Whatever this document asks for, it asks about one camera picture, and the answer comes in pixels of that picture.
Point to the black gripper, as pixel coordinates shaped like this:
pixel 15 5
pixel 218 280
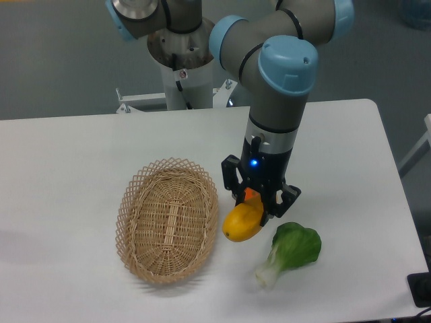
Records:
pixel 263 172

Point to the yellow mango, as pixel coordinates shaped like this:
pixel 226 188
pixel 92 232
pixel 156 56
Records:
pixel 243 222

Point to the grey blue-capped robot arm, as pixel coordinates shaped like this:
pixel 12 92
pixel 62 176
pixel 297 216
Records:
pixel 274 58

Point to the woven wicker basket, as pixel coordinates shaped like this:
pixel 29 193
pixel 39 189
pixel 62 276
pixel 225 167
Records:
pixel 167 221

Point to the orange tangerine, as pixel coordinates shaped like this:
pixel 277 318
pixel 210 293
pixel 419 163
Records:
pixel 250 194

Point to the green bok choy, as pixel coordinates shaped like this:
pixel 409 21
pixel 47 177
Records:
pixel 293 246

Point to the black device at table edge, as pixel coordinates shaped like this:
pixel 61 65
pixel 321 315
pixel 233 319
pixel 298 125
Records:
pixel 419 285

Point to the white frame at right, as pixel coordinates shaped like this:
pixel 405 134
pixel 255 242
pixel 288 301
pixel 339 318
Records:
pixel 417 152

